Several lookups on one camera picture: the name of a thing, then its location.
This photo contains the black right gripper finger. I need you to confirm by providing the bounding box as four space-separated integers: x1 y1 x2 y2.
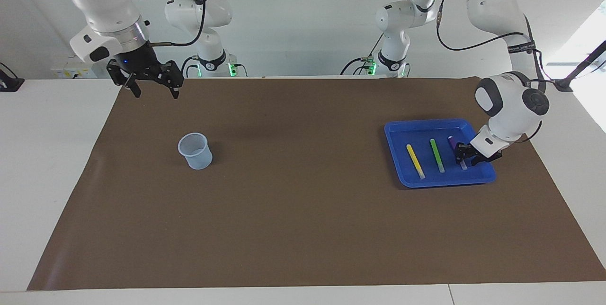
107 59 143 99
158 61 185 100

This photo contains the black camera stand pole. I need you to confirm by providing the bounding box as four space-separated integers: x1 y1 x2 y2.
552 40 606 92

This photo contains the yellow pen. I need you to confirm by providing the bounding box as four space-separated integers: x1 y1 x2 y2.
406 144 426 179

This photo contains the black arm base cable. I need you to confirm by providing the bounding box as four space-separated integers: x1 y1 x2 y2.
180 55 199 78
340 35 385 76

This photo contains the white wall socket box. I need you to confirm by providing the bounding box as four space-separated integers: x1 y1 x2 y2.
51 56 109 79

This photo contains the blue plastic tray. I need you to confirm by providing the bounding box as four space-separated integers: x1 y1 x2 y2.
384 118 497 188

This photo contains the translucent plastic cup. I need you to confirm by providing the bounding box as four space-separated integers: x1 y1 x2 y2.
178 132 213 170

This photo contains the black right arm base cable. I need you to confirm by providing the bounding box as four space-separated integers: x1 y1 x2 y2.
180 55 199 78

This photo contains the brown table mat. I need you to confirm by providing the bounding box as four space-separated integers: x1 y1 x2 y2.
27 77 606 291

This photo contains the green pen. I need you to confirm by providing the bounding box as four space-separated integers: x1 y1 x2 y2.
430 138 446 173

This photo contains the purple pen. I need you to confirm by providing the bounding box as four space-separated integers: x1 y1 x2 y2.
447 136 468 170

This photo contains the black left arm base cable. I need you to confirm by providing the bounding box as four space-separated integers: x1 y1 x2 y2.
340 35 385 76

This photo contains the small black table clamp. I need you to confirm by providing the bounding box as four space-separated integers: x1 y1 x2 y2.
0 62 25 92

